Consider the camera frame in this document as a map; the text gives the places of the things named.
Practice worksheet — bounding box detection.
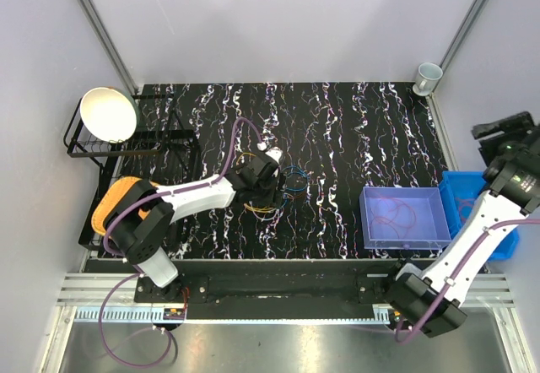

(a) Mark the blue cable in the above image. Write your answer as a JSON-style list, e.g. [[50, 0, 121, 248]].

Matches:
[[281, 165, 311, 192]]

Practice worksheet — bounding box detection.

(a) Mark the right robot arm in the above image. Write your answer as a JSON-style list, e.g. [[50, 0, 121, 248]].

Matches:
[[382, 111, 539, 344]]

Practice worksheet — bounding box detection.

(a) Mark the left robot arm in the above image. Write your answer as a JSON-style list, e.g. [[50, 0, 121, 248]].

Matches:
[[103, 148, 284, 302]]

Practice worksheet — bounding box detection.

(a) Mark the blue plastic bin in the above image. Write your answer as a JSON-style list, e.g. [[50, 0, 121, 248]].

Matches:
[[439, 170, 520, 261]]

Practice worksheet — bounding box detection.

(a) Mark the white mug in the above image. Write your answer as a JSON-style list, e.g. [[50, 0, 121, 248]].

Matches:
[[413, 62, 444, 96]]

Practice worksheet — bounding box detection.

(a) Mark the purple translucent box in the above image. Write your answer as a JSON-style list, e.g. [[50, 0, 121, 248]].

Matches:
[[359, 186, 451, 250]]

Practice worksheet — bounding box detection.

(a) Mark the orange woven mat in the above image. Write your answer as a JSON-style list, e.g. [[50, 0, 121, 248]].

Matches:
[[91, 176, 143, 236]]

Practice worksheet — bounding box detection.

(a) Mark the white bowl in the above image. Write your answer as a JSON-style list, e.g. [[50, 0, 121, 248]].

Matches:
[[79, 87, 140, 143]]

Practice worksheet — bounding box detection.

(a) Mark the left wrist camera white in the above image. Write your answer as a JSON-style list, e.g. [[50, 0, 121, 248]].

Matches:
[[256, 142, 283, 165]]

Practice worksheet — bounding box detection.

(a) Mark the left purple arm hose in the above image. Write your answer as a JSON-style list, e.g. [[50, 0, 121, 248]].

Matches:
[[97, 117, 267, 368]]

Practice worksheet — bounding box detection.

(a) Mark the black wire dish rack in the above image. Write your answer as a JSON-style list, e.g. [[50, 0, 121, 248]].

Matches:
[[63, 89, 201, 185]]

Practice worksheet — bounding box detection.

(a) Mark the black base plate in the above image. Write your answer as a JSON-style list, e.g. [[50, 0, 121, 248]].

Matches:
[[134, 259, 401, 322]]

